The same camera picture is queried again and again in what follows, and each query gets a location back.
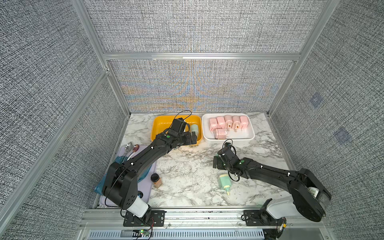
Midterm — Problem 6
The green sharpener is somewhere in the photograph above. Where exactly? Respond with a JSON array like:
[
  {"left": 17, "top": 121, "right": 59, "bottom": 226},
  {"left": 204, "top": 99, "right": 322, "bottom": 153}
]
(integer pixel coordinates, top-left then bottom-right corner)
[
  {"left": 218, "top": 174, "right": 232, "bottom": 196},
  {"left": 191, "top": 124, "right": 199, "bottom": 136}
]

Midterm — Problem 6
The yellow plastic storage box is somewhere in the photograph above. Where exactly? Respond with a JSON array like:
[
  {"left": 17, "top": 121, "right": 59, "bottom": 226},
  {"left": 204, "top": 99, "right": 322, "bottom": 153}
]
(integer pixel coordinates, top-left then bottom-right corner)
[{"left": 151, "top": 115, "right": 203, "bottom": 146}]

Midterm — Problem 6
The white plastic storage box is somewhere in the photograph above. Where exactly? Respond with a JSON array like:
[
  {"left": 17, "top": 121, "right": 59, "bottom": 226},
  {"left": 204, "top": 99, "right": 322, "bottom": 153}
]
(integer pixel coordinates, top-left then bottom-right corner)
[{"left": 202, "top": 113, "right": 255, "bottom": 144}]

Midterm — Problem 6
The pink pencil sharpener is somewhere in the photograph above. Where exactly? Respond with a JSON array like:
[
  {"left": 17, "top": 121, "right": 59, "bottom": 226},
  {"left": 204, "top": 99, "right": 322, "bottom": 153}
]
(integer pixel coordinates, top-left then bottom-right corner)
[{"left": 240, "top": 116, "right": 249, "bottom": 130}]

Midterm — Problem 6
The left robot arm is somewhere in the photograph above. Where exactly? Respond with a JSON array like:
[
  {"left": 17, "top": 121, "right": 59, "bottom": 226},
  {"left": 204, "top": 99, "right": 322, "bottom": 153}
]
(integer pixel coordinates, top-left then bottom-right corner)
[{"left": 102, "top": 132, "right": 197, "bottom": 218}]

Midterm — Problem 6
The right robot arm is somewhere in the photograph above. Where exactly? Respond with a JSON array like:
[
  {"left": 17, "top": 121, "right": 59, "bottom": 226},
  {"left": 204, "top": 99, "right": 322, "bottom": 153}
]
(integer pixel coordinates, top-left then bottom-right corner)
[{"left": 213, "top": 147, "right": 332, "bottom": 222}]

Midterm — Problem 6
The small brown jar black lid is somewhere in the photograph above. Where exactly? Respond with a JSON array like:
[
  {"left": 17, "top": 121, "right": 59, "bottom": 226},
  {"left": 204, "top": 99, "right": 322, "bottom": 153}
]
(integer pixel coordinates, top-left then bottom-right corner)
[{"left": 151, "top": 173, "right": 163, "bottom": 189}]

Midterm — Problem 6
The red spoon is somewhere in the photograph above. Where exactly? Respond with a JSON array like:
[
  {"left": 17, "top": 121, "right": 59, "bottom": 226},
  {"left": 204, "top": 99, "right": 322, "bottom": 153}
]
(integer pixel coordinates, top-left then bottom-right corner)
[{"left": 133, "top": 145, "right": 140, "bottom": 153}]

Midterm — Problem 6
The silver metal spoon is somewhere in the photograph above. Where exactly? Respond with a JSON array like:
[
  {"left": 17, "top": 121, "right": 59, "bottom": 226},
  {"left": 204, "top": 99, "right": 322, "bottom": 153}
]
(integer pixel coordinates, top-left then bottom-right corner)
[{"left": 125, "top": 142, "right": 134, "bottom": 155}]

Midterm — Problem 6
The lilac plastic tray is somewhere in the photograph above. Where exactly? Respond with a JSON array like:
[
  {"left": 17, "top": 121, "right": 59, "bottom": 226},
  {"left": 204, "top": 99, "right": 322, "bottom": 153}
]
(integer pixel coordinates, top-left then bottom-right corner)
[{"left": 98, "top": 146, "right": 156, "bottom": 208}]

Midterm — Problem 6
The teal cloth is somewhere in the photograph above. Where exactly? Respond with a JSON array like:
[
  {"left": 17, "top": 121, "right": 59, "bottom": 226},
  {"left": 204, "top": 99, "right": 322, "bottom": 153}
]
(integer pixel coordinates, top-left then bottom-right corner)
[{"left": 94, "top": 156, "right": 152, "bottom": 195}]

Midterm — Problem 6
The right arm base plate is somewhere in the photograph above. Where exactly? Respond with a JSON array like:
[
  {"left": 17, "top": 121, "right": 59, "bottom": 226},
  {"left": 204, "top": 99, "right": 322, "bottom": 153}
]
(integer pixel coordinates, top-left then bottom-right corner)
[{"left": 241, "top": 210, "right": 271, "bottom": 226}]

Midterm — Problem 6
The aluminium front rail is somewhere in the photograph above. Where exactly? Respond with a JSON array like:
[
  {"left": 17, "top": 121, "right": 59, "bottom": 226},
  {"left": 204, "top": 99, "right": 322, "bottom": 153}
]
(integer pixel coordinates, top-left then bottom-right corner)
[{"left": 74, "top": 206, "right": 337, "bottom": 240}]

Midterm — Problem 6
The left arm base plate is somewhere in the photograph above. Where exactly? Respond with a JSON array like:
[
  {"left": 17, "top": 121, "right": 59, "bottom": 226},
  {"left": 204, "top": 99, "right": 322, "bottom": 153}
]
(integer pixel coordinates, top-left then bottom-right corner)
[{"left": 123, "top": 209, "right": 166, "bottom": 227}]

